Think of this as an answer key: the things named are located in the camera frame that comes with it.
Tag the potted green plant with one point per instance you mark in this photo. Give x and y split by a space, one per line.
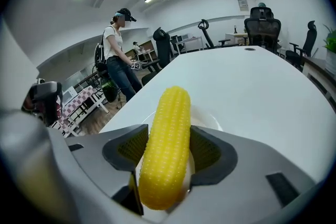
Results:
331 60

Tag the white microwave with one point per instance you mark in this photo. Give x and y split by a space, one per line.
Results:
187 37

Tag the white office table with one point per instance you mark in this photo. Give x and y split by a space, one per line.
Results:
236 81

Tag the white countertop appliance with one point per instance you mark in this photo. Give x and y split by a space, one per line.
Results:
68 95

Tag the black office chair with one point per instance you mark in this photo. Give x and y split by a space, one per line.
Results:
203 24
311 36
162 44
262 31

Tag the low white table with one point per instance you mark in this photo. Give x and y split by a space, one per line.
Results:
194 43

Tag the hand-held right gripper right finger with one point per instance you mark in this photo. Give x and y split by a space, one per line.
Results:
249 160

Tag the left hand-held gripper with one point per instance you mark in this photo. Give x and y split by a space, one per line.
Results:
48 97

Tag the checkered tablecloth table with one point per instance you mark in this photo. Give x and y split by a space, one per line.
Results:
78 102

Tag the small dark desk ornament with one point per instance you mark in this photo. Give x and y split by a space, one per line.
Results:
235 29

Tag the black green bag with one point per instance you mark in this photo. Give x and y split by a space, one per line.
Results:
109 91

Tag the wall poster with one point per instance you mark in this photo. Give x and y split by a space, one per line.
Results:
243 5

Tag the yellow corn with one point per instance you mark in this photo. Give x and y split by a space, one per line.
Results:
165 152

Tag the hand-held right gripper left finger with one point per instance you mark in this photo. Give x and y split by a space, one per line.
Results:
89 149

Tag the wooden cabinet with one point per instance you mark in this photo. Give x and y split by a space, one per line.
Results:
147 51

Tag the white plate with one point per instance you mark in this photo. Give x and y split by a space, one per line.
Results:
207 118

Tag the wood-top white desk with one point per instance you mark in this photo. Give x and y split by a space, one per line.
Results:
236 38

